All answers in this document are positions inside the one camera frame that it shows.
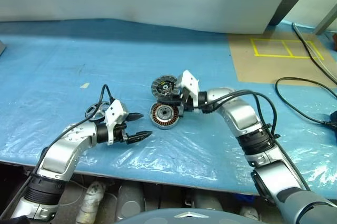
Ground grey rounded shape under table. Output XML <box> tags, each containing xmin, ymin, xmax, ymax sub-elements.
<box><xmin>192</xmin><ymin>192</ymin><xmax>224</xmax><ymax>212</ymax></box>
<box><xmin>115</xmin><ymin>181</ymin><xmax>145</xmax><ymax>221</ymax></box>

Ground yellow tape marking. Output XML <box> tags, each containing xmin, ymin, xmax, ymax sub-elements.
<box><xmin>250</xmin><ymin>38</ymin><xmax>324</xmax><ymax>58</ymax></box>

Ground grey robot torso silver chevron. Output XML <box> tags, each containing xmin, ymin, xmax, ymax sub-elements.
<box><xmin>115</xmin><ymin>207</ymin><xmax>263</xmax><ymax>224</ymax></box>

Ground silver spoked rotor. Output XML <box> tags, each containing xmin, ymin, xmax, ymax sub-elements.
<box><xmin>85</xmin><ymin>102</ymin><xmax>110</xmax><ymax>124</ymax></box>

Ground black flat panel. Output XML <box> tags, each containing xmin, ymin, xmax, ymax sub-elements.
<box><xmin>268</xmin><ymin>0</ymin><xmax>316</xmax><ymax>27</ymax></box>

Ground brown cardboard sheet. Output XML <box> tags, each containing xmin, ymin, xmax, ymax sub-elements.
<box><xmin>227</xmin><ymin>29</ymin><xmax>337</xmax><ymax>88</ymax></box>

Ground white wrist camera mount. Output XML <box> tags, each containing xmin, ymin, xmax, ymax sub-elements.
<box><xmin>104</xmin><ymin>99</ymin><xmax>130</xmax><ymax>146</ymax></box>
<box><xmin>176</xmin><ymin>69</ymin><xmax>200</xmax><ymax>109</ymax></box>

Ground grey aluminium profile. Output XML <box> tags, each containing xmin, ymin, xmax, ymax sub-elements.
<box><xmin>314</xmin><ymin>5</ymin><xmax>337</xmax><ymax>35</ymax></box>

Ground thin black cable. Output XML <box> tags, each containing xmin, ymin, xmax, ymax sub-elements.
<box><xmin>292</xmin><ymin>22</ymin><xmax>337</xmax><ymax>86</ymax></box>

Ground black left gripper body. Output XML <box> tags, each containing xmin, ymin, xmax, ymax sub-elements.
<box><xmin>113</xmin><ymin>121</ymin><xmax>130</xmax><ymax>145</ymax></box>

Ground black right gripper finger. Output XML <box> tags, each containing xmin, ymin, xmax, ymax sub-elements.
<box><xmin>157</xmin><ymin>95</ymin><xmax>183</xmax><ymax>104</ymax></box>

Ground silver motor housing copper windings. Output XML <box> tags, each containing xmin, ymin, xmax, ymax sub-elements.
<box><xmin>150</xmin><ymin>102</ymin><xmax>183</xmax><ymax>130</ymax></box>

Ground round silver motor lid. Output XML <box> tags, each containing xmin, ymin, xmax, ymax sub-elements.
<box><xmin>151</xmin><ymin>75</ymin><xmax>181</xmax><ymax>101</ymax></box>

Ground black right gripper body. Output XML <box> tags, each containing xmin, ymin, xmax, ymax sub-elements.
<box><xmin>180</xmin><ymin>88</ymin><xmax>195</xmax><ymax>117</ymax></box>

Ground blue plastic table cover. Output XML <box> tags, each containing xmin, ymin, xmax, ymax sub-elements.
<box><xmin>0</xmin><ymin>18</ymin><xmax>337</xmax><ymax>196</ymax></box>

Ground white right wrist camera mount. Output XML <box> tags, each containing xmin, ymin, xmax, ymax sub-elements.
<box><xmin>176</xmin><ymin>69</ymin><xmax>200</xmax><ymax>109</ymax></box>

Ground grey cable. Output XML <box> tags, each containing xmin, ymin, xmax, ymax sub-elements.
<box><xmin>294</xmin><ymin>24</ymin><xmax>337</xmax><ymax>80</ymax></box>

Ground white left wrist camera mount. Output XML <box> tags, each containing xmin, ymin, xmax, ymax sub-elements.
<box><xmin>104</xmin><ymin>99</ymin><xmax>130</xmax><ymax>146</ymax></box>

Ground black plug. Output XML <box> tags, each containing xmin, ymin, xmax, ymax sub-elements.
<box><xmin>325</xmin><ymin>110</ymin><xmax>337</xmax><ymax>130</ymax></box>

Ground looped black power cable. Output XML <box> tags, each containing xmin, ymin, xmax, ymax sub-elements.
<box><xmin>275</xmin><ymin>76</ymin><xmax>337</xmax><ymax>126</ymax></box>

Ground white rounded object under table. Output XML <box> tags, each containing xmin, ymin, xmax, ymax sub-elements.
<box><xmin>76</xmin><ymin>181</ymin><xmax>106</xmax><ymax>223</ymax></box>

